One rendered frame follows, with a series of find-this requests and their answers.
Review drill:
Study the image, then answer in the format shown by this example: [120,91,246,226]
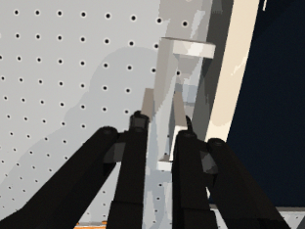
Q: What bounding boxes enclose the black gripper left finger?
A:
[0,88,153,229]

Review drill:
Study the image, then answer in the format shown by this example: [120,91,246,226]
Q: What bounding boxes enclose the grey perforated plate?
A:
[0,0,212,229]

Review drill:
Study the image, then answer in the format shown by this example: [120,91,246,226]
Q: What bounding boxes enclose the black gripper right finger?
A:
[169,91,291,229]

